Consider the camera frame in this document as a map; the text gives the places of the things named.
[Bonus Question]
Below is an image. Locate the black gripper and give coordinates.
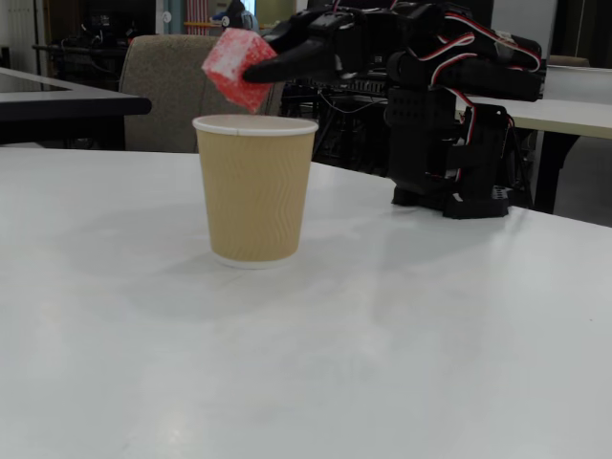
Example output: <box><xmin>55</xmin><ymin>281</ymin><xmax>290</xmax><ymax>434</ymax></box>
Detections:
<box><xmin>242</xmin><ymin>7</ymin><xmax>389</xmax><ymax>86</ymax></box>

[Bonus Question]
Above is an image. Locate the red cube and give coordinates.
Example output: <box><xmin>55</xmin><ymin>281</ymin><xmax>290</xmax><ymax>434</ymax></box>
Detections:
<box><xmin>201</xmin><ymin>27</ymin><xmax>279</xmax><ymax>115</ymax></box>

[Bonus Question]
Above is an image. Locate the tan ribbed paper cup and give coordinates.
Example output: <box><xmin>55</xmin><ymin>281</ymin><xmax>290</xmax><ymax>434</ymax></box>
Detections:
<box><xmin>192</xmin><ymin>113</ymin><xmax>320</xmax><ymax>270</ymax></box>

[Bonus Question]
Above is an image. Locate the light blue round object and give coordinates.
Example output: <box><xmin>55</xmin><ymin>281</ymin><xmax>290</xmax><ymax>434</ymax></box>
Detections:
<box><xmin>238</xmin><ymin>10</ymin><xmax>262</xmax><ymax>34</ymax></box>

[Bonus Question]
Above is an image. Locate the grey-brown fabric chair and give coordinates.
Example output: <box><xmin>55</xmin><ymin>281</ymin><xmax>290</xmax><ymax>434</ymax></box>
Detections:
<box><xmin>118</xmin><ymin>33</ymin><xmax>288</xmax><ymax>154</ymax></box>

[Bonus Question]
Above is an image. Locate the white table with black legs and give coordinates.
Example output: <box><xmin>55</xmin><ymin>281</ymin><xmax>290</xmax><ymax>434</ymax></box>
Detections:
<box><xmin>456</xmin><ymin>64</ymin><xmax>612</xmax><ymax>215</ymax></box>

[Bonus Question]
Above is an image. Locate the red white servo cable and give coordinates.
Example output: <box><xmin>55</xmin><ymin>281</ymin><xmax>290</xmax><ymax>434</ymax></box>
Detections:
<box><xmin>456</xmin><ymin>102</ymin><xmax>479</xmax><ymax>186</ymax></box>
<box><xmin>415</xmin><ymin>12</ymin><xmax>544</xmax><ymax>92</ymax></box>

